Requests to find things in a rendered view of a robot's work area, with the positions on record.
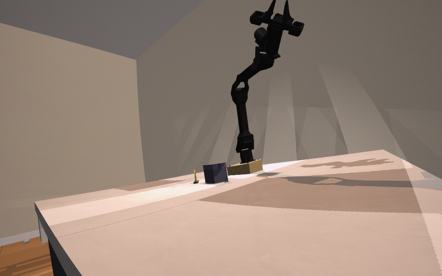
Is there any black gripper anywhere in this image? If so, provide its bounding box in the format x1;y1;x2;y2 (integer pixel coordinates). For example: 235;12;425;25
250;0;304;44

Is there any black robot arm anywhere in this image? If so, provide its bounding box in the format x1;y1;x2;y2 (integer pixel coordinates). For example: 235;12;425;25
231;27;280;164

